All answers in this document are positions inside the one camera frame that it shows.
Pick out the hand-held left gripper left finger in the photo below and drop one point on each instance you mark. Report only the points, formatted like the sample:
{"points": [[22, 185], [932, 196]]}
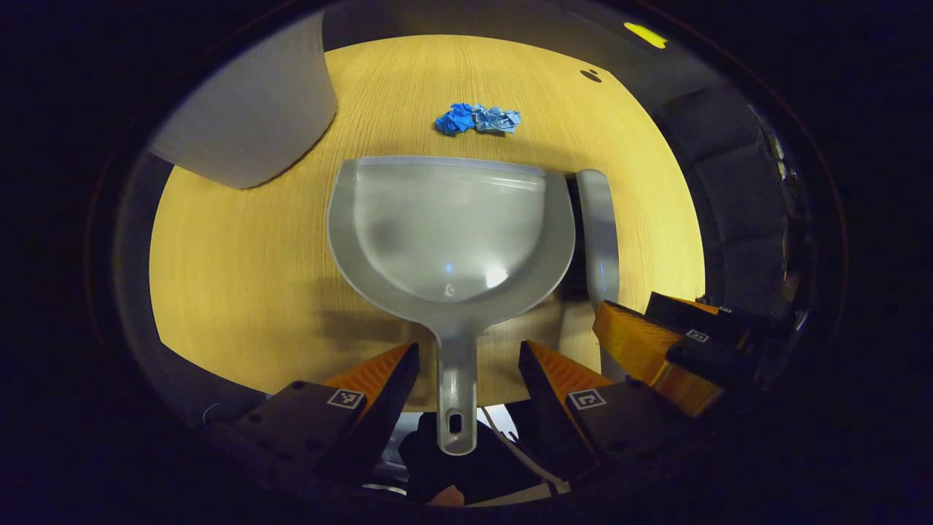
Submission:
{"points": [[379, 408]]}

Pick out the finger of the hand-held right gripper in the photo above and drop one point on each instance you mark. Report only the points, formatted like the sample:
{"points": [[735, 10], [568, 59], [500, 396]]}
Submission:
{"points": [[678, 306], [641, 350]]}

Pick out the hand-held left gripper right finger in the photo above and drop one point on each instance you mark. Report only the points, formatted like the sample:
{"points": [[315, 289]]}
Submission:
{"points": [[547, 408]]}

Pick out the small grey broom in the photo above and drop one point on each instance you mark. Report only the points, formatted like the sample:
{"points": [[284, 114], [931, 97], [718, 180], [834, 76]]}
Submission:
{"points": [[599, 233]]}

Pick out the small grey dustpan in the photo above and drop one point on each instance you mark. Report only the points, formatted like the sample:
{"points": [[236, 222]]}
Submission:
{"points": [[444, 233]]}

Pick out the light blue paper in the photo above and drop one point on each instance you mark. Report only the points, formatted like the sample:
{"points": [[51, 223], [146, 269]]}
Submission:
{"points": [[497, 119]]}

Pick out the dark blue paper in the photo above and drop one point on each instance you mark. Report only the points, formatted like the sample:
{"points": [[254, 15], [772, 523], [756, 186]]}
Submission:
{"points": [[455, 119]]}

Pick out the white ribbed garbage bin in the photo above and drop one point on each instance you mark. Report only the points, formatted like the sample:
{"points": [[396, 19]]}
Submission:
{"points": [[248, 109]]}

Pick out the wooden desktop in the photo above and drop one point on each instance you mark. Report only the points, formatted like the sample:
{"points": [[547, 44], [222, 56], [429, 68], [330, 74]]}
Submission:
{"points": [[240, 270]]}

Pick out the person's dark clothing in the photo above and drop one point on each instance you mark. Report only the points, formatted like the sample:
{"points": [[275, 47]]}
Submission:
{"points": [[466, 474]]}

